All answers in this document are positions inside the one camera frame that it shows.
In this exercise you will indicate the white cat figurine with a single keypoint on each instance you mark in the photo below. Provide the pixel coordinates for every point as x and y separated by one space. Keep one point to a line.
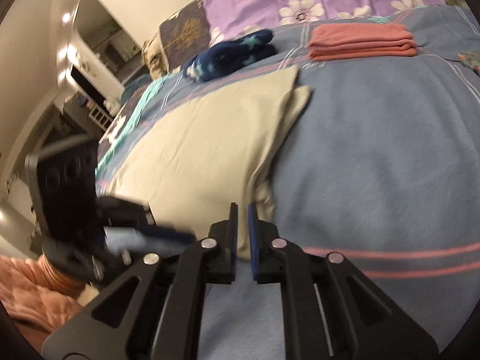
113 106

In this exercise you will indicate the folded pink garment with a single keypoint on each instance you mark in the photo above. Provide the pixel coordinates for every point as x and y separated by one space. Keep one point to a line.
344 40

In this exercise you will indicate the blue plaid bed sheet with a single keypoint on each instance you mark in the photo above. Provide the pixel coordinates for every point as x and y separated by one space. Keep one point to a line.
382 165

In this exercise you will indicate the navy star fleece garment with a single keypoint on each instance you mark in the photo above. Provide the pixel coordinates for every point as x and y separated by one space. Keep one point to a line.
227 57

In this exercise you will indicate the beige long sleeve shirt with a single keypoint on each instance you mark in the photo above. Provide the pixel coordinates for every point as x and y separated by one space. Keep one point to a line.
212 151

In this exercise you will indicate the white ladder rack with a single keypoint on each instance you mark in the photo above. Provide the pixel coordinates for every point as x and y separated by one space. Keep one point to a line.
100 118

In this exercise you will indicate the beige crumpled cloth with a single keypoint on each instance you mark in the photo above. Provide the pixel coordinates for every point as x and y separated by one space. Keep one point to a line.
153 57

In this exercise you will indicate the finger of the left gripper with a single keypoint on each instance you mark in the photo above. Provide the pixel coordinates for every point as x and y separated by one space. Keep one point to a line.
146 236
117 212

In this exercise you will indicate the teal and deer quilt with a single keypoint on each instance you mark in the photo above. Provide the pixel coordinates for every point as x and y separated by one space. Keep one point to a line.
130 124

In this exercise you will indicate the dark tree pattern pillow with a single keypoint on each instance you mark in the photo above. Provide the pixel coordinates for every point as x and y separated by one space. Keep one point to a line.
184 35

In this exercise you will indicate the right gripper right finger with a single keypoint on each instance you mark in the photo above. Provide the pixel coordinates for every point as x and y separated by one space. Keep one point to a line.
331 309

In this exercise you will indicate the floral patterned small garment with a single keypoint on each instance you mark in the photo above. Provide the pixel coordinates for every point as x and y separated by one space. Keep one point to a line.
471 60

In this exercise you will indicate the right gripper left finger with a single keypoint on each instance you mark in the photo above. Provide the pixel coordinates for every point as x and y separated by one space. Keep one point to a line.
154 310

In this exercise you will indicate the arched wall mirror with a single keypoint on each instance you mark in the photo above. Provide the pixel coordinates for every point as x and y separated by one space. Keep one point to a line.
107 39

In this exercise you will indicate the left pink sleeve forearm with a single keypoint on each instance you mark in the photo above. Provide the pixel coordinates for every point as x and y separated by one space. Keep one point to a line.
55 280

